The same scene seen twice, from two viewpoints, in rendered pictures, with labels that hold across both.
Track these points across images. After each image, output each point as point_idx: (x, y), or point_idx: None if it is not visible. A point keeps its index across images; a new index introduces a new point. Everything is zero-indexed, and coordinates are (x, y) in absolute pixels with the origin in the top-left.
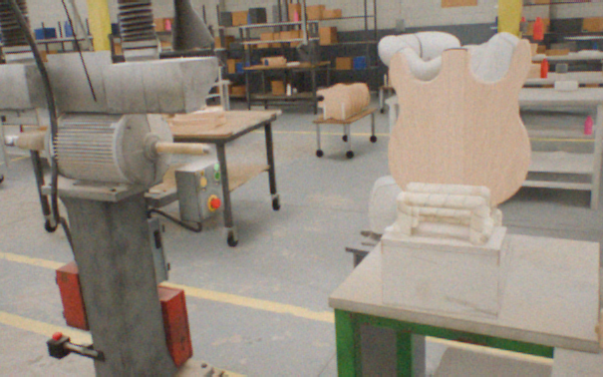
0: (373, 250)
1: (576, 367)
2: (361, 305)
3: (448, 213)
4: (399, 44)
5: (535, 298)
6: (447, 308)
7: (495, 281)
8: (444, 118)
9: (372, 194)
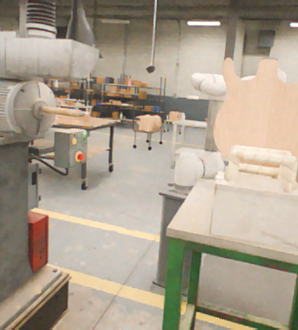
0: (190, 194)
1: None
2: (193, 235)
3: (253, 170)
4: (203, 76)
5: None
6: (260, 241)
7: None
8: (256, 104)
9: (178, 161)
